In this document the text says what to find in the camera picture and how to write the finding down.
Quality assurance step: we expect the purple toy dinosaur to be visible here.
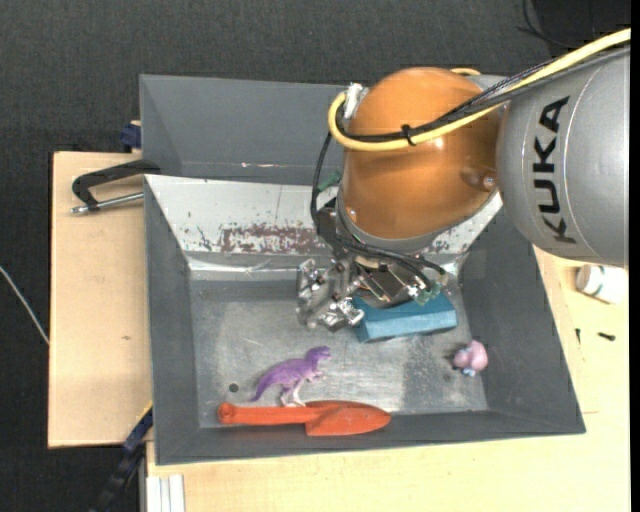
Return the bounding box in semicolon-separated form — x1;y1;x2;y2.
248;345;333;408

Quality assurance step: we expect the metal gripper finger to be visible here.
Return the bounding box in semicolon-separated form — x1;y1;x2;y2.
318;295;366;333
295;258;332;330

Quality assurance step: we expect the blue flat block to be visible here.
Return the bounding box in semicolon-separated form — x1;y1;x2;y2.
349;287;459;344

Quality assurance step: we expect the pink toy animal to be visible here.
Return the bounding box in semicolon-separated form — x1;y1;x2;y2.
452;340;489;378

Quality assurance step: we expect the orange toy trowel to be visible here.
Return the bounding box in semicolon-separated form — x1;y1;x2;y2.
216;399;393;438

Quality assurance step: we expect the white plastic bottle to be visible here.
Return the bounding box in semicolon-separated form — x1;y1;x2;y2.
574;263;630;305

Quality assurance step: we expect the grey metal bin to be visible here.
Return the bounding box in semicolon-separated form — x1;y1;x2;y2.
138;73;587;466

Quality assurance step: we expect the pale wood board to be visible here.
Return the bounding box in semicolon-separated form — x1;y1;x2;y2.
47;150;154;449

